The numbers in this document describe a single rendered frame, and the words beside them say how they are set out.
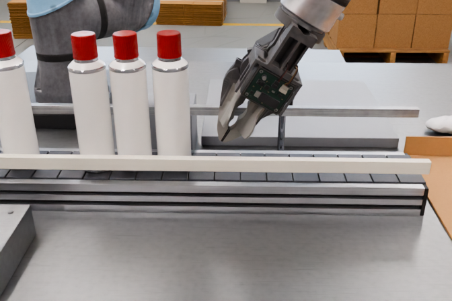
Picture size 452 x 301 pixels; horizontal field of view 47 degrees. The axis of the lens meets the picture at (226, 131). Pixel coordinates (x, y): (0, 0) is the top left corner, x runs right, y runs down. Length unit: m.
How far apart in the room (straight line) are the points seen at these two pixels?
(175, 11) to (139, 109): 4.36
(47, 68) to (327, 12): 0.62
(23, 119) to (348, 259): 0.49
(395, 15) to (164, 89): 3.37
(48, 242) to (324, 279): 0.37
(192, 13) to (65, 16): 4.04
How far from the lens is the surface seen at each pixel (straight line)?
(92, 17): 1.09
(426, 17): 4.08
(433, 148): 0.99
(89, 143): 0.78
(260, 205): 0.78
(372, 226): 0.78
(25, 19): 4.93
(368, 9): 3.95
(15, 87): 0.79
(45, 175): 0.82
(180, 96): 0.74
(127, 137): 0.77
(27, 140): 0.83
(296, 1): 0.67
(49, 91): 1.10
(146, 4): 1.14
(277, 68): 0.67
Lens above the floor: 1.28
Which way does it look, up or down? 26 degrees down
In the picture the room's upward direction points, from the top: straight up
